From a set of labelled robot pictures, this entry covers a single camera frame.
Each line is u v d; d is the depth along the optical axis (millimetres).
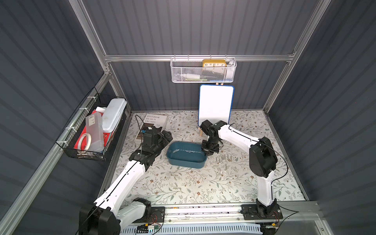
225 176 867
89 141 628
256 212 677
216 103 912
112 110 765
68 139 609
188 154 919
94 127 685
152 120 1103
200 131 809
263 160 517
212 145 767
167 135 724
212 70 908
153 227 702
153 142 609
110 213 383
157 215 747
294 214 694
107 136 698
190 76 909
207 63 871
